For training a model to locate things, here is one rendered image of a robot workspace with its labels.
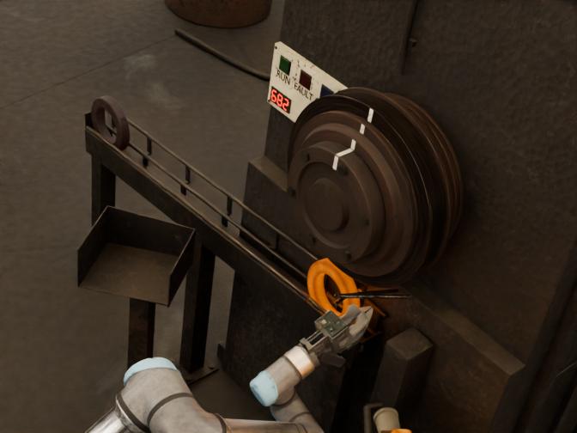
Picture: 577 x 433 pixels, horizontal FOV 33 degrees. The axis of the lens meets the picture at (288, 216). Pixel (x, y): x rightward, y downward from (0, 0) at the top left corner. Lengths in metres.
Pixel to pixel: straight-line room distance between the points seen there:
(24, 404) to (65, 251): 0.73
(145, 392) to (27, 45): 3.06
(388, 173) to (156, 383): 0.67
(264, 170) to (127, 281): 0.49
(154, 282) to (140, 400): 0.63
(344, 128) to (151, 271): 0.83
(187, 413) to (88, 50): 3.08
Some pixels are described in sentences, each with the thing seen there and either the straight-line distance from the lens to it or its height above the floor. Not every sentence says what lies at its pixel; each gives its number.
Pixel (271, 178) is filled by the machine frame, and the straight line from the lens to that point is 2.67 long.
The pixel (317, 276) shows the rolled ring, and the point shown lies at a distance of 2.54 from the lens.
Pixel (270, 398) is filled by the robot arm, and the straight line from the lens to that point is 2.34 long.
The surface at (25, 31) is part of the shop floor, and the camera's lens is 5.08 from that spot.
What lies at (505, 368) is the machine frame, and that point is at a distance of 2.30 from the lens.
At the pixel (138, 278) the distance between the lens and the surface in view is 2.73.
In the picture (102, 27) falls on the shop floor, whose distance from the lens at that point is 5.14.
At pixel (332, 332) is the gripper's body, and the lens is 2.36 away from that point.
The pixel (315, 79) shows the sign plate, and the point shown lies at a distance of 2.46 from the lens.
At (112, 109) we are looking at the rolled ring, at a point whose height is 0.74.
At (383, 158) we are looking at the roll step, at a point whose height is 1.27.
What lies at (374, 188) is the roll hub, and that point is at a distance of 2.12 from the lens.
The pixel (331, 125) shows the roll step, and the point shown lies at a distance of 2.21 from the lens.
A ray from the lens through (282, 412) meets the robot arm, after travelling 2.41.
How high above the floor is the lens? 2.46
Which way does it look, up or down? 39 degrees down
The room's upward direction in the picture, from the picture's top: 9 degrees clockwise
